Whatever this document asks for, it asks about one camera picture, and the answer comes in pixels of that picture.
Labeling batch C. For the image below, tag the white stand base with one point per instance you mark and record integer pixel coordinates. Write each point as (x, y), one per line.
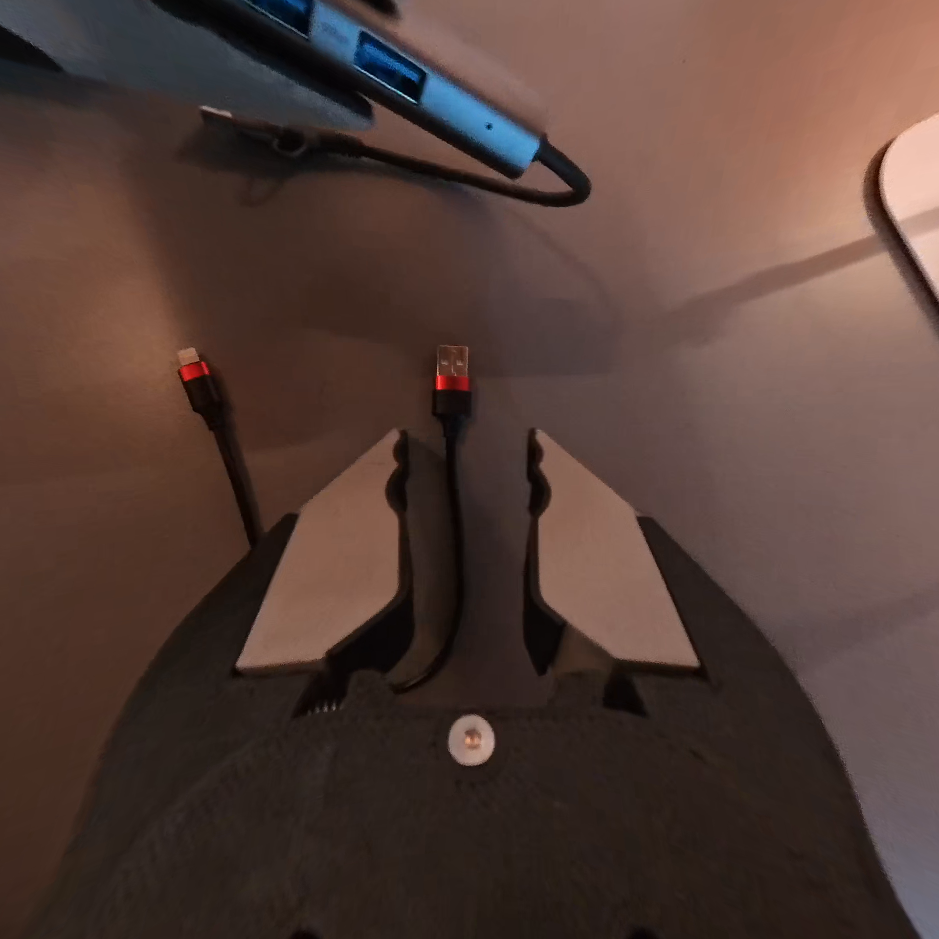
(917, 191)

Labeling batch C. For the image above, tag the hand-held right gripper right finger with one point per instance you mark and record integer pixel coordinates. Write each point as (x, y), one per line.
(609, 572)

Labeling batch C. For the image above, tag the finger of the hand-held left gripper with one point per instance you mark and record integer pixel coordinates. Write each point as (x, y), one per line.
(132, 51)

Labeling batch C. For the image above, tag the dark grey usb hub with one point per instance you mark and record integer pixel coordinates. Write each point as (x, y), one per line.
(455, 103)

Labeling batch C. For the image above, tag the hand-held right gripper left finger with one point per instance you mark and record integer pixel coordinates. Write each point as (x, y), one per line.
(323, 572)

